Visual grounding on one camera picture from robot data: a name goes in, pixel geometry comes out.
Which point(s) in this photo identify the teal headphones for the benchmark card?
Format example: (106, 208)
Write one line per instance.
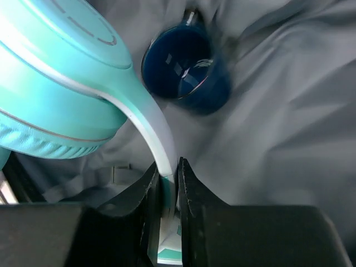
(67, 86)

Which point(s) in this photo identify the dark blue mug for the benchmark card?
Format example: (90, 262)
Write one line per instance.
(184, 65)

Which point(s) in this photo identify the black hard-shell suitcase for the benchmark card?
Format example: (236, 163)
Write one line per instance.
(287, 132)

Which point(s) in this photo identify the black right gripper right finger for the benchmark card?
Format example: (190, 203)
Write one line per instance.
(214, 233)

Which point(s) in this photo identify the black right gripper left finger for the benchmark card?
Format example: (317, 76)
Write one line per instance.
(121, 232)

